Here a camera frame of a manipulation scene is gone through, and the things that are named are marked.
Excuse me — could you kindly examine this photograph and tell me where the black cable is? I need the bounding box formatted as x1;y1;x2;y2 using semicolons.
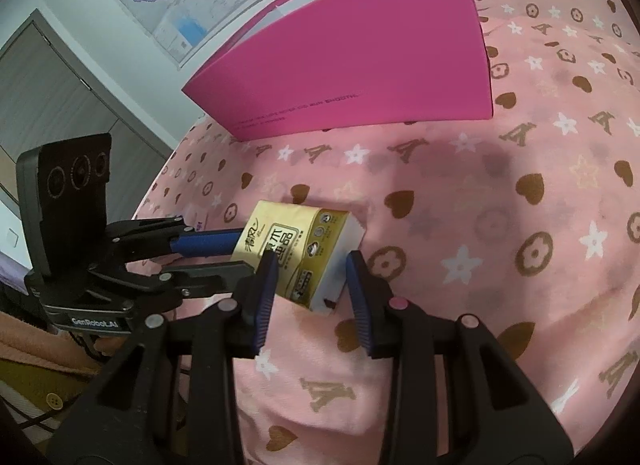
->
0;385;63;433

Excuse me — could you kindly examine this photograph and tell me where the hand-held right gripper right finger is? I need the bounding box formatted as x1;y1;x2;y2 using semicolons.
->
346;250;576;465

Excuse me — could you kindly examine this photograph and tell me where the grey wardrobe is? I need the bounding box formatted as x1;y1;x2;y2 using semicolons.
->
0;10;173;226

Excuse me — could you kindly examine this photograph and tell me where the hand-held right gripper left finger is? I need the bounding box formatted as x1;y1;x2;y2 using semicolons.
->
47;250;280;465

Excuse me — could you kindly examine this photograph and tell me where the person's yellow garment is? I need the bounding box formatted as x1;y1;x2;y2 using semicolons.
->
0;345;101;446

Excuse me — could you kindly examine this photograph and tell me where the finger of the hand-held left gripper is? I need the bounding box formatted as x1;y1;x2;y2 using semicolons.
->
90;260;258;298
105;217;246;261

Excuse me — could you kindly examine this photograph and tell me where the yellow tissue pack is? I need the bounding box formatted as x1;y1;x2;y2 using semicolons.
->
230;200;366;316

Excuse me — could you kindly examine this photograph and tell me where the person's left forearm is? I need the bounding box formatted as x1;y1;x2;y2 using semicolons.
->
0;312;126;376

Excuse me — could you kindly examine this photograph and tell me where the pink cardboard box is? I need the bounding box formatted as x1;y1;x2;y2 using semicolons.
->
181;0;496;143

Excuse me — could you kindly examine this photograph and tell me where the pink patterned blanket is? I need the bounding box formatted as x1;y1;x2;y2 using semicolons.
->
132;0;640;451

